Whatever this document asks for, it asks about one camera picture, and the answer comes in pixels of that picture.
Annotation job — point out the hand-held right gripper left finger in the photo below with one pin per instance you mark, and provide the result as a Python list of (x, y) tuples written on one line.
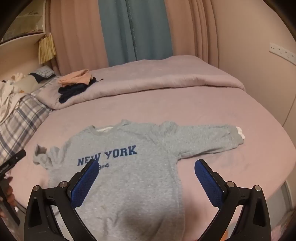
[(84, 185)]

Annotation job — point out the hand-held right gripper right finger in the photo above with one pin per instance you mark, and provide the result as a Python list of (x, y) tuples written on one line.
[(208, 183)]

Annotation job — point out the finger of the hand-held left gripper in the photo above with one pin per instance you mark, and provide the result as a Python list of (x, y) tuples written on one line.
[(16, 158)]

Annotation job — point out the grey sweatshirt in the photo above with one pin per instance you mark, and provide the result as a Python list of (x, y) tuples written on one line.
[(138, 180)]

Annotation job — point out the white clothes pile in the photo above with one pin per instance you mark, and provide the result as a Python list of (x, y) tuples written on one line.
[(7, 92)]

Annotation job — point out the person's left hand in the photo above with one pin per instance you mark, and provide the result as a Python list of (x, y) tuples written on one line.
[(9, 193)]

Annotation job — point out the plaid pillow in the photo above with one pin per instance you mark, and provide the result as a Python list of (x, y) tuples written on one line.
[(18, 120)]

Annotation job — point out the dark navy garment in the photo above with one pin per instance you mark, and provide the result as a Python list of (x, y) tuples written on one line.
[(71, 91)]

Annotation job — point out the bed with pink sheet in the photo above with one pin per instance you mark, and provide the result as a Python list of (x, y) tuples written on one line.
[(161, 109)]

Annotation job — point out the blue striped pillow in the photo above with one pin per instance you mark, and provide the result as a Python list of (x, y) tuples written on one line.
[(45, 70)]

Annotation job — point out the peach folded garment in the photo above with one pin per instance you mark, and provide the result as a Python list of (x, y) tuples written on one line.
[(74, 78)]

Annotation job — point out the yellow fringed cloth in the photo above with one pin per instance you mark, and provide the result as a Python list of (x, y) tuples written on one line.
[(47, 48)]

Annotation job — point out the pink duvet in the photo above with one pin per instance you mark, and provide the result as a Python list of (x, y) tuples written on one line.
[(161, 74)]

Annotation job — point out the white shelf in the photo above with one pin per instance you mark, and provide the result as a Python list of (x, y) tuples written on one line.
[(23, 37)]

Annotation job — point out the pink curtain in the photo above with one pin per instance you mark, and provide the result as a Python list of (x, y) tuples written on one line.
[(76, 34), (192, 30)]

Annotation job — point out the white power strip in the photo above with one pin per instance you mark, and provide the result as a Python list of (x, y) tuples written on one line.
[(282, 51)]

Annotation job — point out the blue curtain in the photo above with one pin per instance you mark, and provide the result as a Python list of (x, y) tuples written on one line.
[(138, 30)]

